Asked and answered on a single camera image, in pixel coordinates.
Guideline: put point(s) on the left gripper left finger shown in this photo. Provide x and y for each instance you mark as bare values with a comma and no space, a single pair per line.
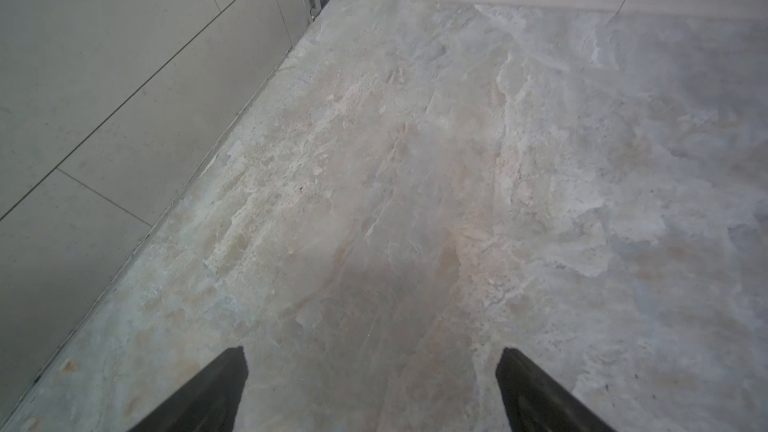
209,401

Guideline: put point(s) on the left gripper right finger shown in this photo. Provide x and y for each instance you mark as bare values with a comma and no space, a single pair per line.
534,401

